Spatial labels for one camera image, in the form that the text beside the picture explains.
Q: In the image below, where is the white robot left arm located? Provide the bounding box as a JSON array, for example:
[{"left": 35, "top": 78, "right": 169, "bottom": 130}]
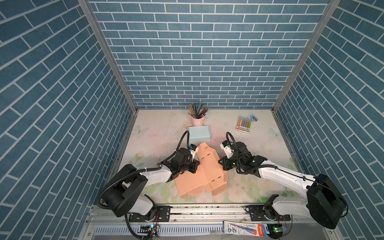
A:
[{"left": 96, "top": 131, "right": 200, "bottom": 221}]

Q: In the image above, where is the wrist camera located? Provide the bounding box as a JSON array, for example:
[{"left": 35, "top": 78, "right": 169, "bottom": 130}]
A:
[
  {"left": 220, "top": 140, "right": 234, "bottom": 159},
  {"left": 189, "top": 144, "right": 199, "bottom": 160}
]

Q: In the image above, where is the white toothpaste style box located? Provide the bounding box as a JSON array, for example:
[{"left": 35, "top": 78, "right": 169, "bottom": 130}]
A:
[{"left": 223, "top": 221, "right": 270, "bottom": 237}]

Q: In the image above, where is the bundle of coloured pencils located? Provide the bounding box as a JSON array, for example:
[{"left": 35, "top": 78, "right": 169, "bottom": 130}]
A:
[{"left": 189, "top": 102, "right": 209, "bottom": 119}]

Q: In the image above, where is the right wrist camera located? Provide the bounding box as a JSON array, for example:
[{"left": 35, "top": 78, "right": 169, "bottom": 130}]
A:
[{"left": 220, "top": 140, "right": 234, "bottom": 159}]

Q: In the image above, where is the aluminium corner post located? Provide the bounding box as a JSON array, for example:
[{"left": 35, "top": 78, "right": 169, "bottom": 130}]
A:
[
  {"left": 77, "top": 0, "right": 139, "bottom": 112},
  {"left": 272, "top": 0, "right": 343, "bottom": 112}
]

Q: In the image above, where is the left aluminium corner post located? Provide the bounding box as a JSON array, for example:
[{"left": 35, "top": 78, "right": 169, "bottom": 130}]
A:
[{"left": 77, "top": 0, "right": 139, "bottom": 112}]

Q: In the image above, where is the pack of coloured markers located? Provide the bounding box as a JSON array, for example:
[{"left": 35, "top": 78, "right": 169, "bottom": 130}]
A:
[{"left": 236, "top": 116, "right": 251, "bottom": 134}]

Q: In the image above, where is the pink paper box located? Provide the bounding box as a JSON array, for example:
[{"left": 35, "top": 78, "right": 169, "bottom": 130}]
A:
[{"left": 175, "top": 143, "right": 228, "bottom": 199}]

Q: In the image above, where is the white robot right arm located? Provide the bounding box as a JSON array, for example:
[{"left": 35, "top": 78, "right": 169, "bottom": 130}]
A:
[{"left": 219, "top": 132, "right": 349, "bottom": 229}]

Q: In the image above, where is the pink metal pencil bucket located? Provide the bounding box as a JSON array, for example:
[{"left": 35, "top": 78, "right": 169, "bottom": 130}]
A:
[{"left": 192, "top": 117, "right": 205, "bottom": 127}]

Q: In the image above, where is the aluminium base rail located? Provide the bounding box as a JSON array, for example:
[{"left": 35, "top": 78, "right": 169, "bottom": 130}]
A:
[{"left": 86, "top": 203, "right": 316, "bottom": 225}]

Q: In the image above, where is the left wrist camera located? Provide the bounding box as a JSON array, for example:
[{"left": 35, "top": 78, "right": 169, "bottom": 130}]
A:
[{"left": 189, "top": 144, "right": 199, "bottom": 160}]

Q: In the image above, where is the right aluminium corner post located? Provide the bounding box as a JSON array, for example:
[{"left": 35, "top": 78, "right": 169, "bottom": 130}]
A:
[{"left": 272, "top": 0, "right": 343, "bottom": 112}]

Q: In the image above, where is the light blue paper box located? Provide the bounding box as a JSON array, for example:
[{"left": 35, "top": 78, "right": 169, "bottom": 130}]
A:
[{"left": 188, "top": 125, "right": 211, "bottom": 142}]

